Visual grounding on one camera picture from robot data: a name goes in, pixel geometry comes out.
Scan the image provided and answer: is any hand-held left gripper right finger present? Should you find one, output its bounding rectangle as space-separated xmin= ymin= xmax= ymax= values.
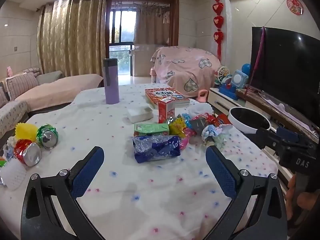
xmin=205 ymin=145 xmax=288 ymax=240

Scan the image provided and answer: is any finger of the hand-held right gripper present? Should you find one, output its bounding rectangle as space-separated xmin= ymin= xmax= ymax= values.
xmin=255 ymin=127 xmax=300 ymax=153

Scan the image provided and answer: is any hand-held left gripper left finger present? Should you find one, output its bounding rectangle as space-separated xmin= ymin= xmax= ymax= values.
xmin=20 ymin=146 xmax=105 ymax=240

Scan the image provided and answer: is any white round trash bin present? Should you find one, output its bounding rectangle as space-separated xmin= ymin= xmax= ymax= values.
xmin=229 ymin=106 xmax=272 ymax=134

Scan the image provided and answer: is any pink wrapper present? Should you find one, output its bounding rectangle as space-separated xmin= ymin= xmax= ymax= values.
xmin=179 ymin=127 xmax=197 ymax=151

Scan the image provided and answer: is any blue plastic bag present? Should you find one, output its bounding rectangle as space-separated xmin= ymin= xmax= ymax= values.
xmin=132 ymin=135 xmax=181 ymax=164

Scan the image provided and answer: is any white foam net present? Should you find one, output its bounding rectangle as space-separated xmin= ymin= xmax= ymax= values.
xmin=0 ymin=158 xmax=27 ymax=190

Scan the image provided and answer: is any green drink carton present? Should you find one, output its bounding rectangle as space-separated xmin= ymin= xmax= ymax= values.
xmin=134 ymin=123 xmax=171 ymax=137

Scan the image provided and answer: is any person's right hand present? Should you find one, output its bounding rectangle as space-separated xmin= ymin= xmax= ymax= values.
xmin=286 ymin=174 xmax=320 ymax=227

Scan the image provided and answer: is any red white wrapper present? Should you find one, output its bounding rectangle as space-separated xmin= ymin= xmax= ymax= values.
xmin=215 ymin=114 xmax=232 ymax=127

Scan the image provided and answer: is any crushed green can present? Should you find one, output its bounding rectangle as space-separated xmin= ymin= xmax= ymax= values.
xmin=36 ymin=124 xmax=59 ymax=150

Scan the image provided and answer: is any white wooden television cabinet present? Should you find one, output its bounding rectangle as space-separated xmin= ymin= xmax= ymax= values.
xmin=207 ymin=87 xmax=320 ymax=180

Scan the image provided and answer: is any blue plastic toy set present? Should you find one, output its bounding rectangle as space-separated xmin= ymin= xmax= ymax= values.
xmin=219 ymin=76 xmax=238 ymax=101

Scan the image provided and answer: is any yellow green snack pouch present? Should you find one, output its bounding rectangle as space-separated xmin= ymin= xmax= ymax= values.
xmin=168 ymin=116 xmax=190 ymax=138

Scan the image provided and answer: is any crushed red can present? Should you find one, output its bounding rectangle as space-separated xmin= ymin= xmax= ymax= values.
xmin=14 ymin=139 xmax=42 ymax=167

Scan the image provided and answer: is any blue toy washing machine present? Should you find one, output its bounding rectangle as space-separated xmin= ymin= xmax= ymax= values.
xmin=234 ymin=70 xmax=250 ymax=89

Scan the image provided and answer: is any white crumpled plastic bag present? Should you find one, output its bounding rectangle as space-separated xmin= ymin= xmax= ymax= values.
xmin=189 ymin=102 xmax=213 ymax=117

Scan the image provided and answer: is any black flat television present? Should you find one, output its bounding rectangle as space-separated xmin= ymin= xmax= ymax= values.
xmin=250 ymin=26 xmax=320 ymax=133

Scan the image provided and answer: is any white rectangular box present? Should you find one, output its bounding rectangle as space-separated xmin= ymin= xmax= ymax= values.
xmin=126 ymin=106 xmax=153 ymax=123

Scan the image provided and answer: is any toy ferris wheel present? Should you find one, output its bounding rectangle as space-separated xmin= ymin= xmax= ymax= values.
xmin=214 ymin=66 xmax=229 ymax=85

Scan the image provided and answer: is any red white carton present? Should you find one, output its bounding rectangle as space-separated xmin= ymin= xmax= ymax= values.
xmin=158 ymin=97 xmax=176 ymax=124

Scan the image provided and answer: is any small crumpled paper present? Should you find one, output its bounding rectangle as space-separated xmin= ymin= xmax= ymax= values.
xmin=3 ymin=136 xmax=18 ymax=161

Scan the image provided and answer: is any purple thermos bottle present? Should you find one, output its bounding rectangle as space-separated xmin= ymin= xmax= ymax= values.
xmin=103 ymin=58 xmax=119 ymax=105

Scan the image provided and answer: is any sofa with pink cover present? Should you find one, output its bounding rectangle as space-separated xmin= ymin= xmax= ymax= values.
xmin=0 ymin=66 xmax=104 ymax=140

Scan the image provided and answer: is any colourful children's book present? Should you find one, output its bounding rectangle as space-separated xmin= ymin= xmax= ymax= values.
xmin=145 ymin=88 xmax=190 ymax=106

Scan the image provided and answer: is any pink stick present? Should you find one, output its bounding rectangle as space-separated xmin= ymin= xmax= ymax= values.
xmin=246 ymin=26 xmax=266 ymax=90

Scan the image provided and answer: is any striped pink pillow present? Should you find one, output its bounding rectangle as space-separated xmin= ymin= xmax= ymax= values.
xmin=6 ymin=72 xmax=40 ymax=101

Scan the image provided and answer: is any pink heart print blanket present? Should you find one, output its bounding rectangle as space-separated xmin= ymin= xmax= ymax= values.
xmin=151 ymin=46 xmax=222 ymax=99

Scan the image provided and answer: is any red hanging heart decoration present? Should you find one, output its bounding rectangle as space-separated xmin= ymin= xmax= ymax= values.
xmin=212 ymin=0 xmax=224 ymax=61

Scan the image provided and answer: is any beige patterned curtain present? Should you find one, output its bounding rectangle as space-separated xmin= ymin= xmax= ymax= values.
xmin=37 ymin=0 xmax=108 ymax=77

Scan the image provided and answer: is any round red wall decoration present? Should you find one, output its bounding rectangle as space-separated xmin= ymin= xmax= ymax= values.
xmin=287 ymin=0 xmax=304 ymax=16

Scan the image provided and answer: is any wooden balcony door frame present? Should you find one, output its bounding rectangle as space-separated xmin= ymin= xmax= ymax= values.
xmin=106 ymin=0 xmax=180 ymax=83

